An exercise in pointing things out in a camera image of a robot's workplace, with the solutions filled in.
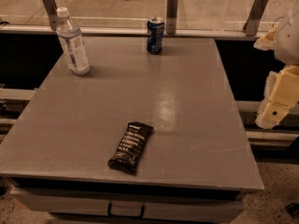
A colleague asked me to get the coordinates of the black snack bar wrapper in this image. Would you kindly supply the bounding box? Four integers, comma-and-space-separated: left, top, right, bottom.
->
108, 121, 154, 174

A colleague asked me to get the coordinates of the metal bracket post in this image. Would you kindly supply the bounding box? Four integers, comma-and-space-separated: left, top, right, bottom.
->
166, 0, 178, 35
243, 0, 269, 36
42, 0, 58, 31

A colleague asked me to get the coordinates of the middle metal bracket post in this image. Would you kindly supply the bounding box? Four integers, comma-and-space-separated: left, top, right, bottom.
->
166, 0, 178, 35

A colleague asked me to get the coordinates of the black drawer handle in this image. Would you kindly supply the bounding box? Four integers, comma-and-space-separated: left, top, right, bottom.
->
107, 202, 145, 218

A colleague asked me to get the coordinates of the left metal bracket post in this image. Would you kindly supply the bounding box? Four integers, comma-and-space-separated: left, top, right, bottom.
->
42, 0, 58, 31

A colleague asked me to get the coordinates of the blue soda can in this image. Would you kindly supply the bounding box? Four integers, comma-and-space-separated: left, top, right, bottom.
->
147, 17, 164, 53

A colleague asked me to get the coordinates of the grey cabinet drawer front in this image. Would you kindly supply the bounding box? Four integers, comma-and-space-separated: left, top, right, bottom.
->
11, 188, 244, 224

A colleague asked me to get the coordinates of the right metal bracket post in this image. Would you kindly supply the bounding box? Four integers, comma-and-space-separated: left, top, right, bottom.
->
243, 0, 269, 36

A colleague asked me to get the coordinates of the clear plastic water bottle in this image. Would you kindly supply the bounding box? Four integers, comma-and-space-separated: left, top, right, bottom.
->
56, 7, 90, 76

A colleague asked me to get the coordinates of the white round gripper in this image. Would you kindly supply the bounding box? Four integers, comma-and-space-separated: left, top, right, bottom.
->
253, 2, 299, 129

